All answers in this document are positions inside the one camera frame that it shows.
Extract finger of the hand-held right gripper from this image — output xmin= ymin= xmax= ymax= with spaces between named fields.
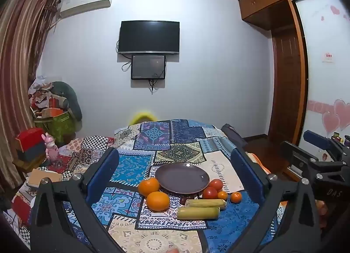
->
xmin=303 ymin=130 xmax=333 ymax=150
xmin=279 ymin=141 xmax=318 ymax=177

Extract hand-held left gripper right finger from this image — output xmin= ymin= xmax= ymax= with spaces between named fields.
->
xmin=230 ymin=148 xmax=321 ymax=253

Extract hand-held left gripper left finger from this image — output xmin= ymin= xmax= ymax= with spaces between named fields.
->
xmin=30 ymin=147 xmax=128 ymax=253

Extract red tomato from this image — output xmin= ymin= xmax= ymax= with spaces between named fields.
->
xmin=202 ymin=187 xmax=218 ymax=200
xmin=209 ymin=179 xmax=224 ymax=191

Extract orange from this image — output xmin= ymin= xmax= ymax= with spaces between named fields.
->
xmin=146 ymin=191 xmax=170 ymax=212
xmin=137 ymin=178 xmax=160 ymax=198

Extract dark purple plate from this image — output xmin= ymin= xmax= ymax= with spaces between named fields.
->
xmin=155 ymin=163 xmax=210 ymax=195

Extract person's right hand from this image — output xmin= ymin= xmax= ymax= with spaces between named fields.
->
xmin=315 ymin=200 xmax=329 ymax=227

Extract black bag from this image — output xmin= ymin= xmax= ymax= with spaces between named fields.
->
xmin=221 ymin=124 xmax=248 ymax=147

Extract white sliding wardrobe door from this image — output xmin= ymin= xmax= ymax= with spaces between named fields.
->
xmin=290 ymin=0 xmax=350 ymax=184

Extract wooden door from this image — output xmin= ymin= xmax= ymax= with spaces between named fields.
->
xmin=270 ymin=23 xmax=305 ymax=145

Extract pink toy figure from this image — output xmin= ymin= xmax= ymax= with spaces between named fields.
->
xmin=42 ymin=133 xmax=60 ymax=164

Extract brown cardboard box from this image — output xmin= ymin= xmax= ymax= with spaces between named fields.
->
xmin=27 ymin=168 xmax=62 ymax=188

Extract green printed box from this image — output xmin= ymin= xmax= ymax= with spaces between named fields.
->
xmin=34 ymin=111 xmax=76 ymax=144

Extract yellow round object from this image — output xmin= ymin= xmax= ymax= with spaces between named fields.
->
xmin=131 ymin=109 xmax=157 ymax=125

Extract patchwork printed blanket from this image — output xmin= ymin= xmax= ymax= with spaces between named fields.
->
xmin=11 ymin=119 xmax=287 ymax=253

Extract dark grey box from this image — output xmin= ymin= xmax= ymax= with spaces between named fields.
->
xmin=17 ymin=144 xmax=47 ymax=162

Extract dark green plush toy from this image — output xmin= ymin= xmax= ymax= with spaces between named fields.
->
xmin=51 ymin=81 xmax=83 ymax=123

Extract red box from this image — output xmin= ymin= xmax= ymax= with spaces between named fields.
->
xmin=15 ymin=128 xmax=46 ymax=151

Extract pile of boxes and bags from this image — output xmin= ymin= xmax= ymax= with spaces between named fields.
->
xmin=28 ymin=76 xmax=69 ymax=119

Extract striped brown curtain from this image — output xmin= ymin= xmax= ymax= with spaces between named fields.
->
xmin=0 ymin=0 xmax=60 ymax=188

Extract white air conditioner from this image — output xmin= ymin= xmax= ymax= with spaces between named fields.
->
xmin=59 ymin=0 xmax=114 ymax=19

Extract black television cable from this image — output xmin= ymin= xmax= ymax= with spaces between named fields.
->
xmin=121 ymin=53 xmax=133 ymax=73

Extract small black wall monitor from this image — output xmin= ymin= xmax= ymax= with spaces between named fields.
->
xmin=131 ymin=54 xmax=167 ymax=80

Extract black wall television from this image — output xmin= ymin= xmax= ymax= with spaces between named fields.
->
xmin=117 ymin=20 xmax=180 ymax=55

